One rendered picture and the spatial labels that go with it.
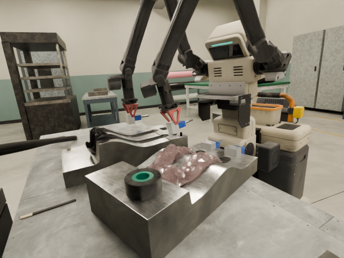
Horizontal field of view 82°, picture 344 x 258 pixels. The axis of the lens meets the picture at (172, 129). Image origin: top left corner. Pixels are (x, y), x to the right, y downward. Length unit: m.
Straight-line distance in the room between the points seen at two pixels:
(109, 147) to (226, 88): 0.66
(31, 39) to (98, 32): 3.03
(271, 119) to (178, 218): 1.03
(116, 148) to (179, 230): 0.41
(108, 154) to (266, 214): 0.54
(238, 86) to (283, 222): 0.67
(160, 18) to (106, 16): 1.80
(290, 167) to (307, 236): 0.81
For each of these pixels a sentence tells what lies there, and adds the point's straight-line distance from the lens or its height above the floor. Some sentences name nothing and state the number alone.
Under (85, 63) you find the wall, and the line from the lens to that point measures 7.33.
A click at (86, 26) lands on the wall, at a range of 7.48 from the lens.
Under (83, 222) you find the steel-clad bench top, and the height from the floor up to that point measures 0.80.
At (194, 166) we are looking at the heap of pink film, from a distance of 0.57.
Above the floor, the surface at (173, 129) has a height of 0.92.
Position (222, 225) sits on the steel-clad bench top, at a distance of 0.54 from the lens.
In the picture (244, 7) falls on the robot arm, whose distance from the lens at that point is 0.82.
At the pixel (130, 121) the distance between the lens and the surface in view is 1.11.
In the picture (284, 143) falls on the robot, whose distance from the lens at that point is 1.31.
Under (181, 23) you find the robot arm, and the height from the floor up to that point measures 1.32.
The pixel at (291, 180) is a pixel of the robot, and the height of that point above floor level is 0.52.
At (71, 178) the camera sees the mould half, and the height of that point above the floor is 0.83.
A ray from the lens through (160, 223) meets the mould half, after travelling 0.42.
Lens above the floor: 1.15
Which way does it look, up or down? 15 degrees down
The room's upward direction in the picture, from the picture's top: 3 degrees counter-clockwise
